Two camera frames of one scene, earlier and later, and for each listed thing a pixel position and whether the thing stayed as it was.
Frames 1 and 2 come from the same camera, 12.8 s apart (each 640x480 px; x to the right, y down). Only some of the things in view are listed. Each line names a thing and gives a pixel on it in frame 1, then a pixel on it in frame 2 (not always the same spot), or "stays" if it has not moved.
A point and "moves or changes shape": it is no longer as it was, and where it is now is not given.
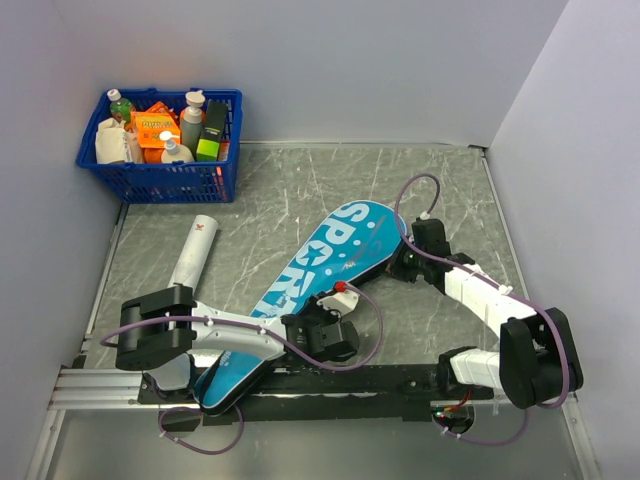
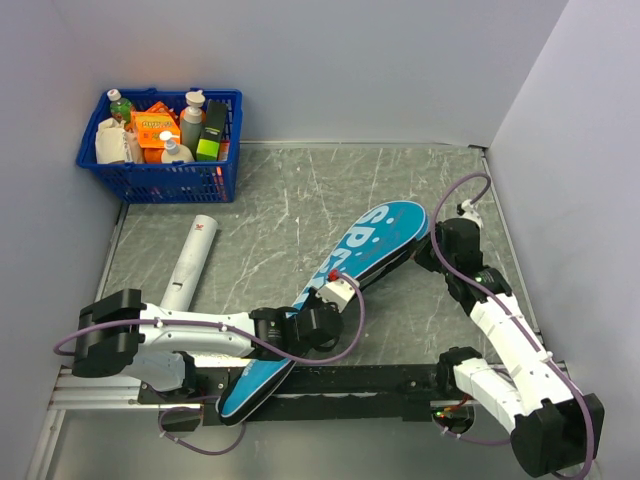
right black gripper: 395,265 -> 420,255
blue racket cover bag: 352,244 moves or changes shape
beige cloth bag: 113,144 stays
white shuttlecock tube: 195,250 stays
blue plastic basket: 165,183 stays
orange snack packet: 158,118 stays
